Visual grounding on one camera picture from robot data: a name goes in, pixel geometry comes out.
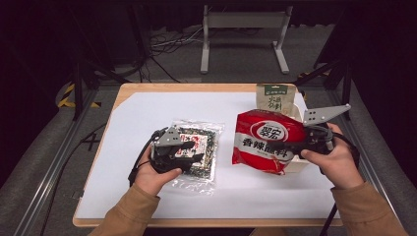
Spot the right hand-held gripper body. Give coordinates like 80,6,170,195
303,103,352,155

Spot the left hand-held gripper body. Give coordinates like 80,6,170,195
149,127,190,175

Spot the clear packet of dried vegetables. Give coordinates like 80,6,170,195
168,119,225,195

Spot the red seasoning packet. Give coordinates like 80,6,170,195
231,108,309,175

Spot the beige seasoning packet green top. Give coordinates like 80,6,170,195
256,83,297,117

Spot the person's left hand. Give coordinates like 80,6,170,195
134,146,183,197

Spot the person's right hand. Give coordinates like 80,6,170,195
300,122,365,191

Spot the white paper sheet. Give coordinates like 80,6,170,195
76,91,335,220

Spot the black tripod stand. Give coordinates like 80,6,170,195
63,0,132,122
294,6,357,112

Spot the yellow black striped tape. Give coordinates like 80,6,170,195
57,83,101,109

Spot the grey metal stand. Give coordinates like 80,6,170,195
200,4,294,75

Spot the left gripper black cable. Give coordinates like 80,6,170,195
127,127,168,188

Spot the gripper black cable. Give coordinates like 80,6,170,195
127,127,168,188
319,131,362,236

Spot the aluminium rail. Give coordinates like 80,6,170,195
13,88,99,236
328,88,406,227

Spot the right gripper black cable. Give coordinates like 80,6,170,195
319,131,362,236

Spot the bundle of floor cables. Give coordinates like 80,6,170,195
137,26,206,84

